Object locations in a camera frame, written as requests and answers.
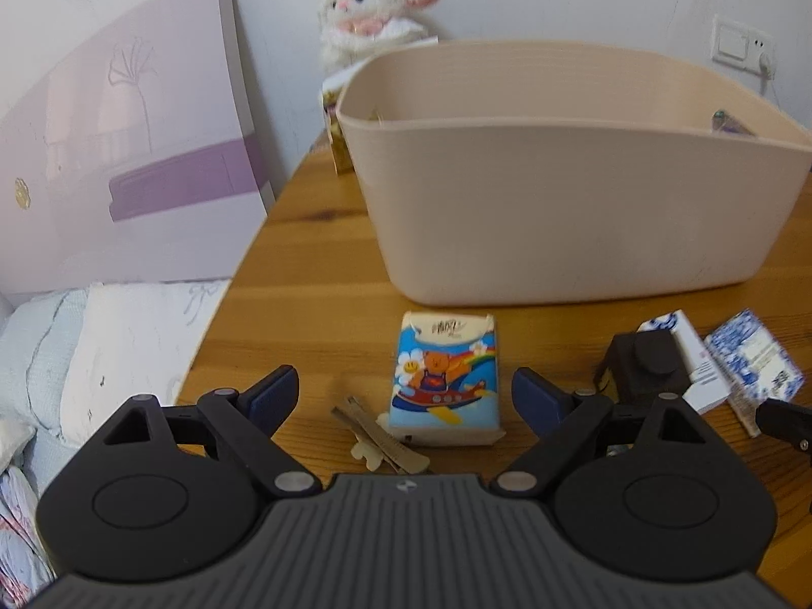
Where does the blue patterned small box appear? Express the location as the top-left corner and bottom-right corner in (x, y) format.
(704, 310), (805, 437)

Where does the white blue medicine box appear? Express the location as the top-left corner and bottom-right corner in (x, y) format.
(638, 310), (731, 414)

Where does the dark brown ink bottle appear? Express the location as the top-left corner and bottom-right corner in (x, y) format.
(593, 330), (691, 407)

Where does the cartoon bear tissue pack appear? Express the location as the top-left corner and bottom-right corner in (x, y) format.
(377, 311), (504, 447)

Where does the white pillow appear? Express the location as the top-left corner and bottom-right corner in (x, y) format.
(60, 281), (230, 447)

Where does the light blue bedsheet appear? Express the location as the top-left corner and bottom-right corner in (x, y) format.
(2, 289), (87, 607)

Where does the pink purple bed headboard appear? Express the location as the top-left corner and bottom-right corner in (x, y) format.
(2, 0), (271, 298)

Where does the beige plastic storage basket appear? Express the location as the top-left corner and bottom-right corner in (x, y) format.
(337, 40), (810, 307)

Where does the gold tissue box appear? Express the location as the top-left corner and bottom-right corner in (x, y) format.
(321, 67), (356, 175)

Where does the white plush lamb toy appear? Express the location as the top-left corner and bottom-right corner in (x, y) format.
(318, 0), (439, 77)

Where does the white wall socket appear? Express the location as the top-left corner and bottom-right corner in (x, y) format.
(712, 15), (776, 80)

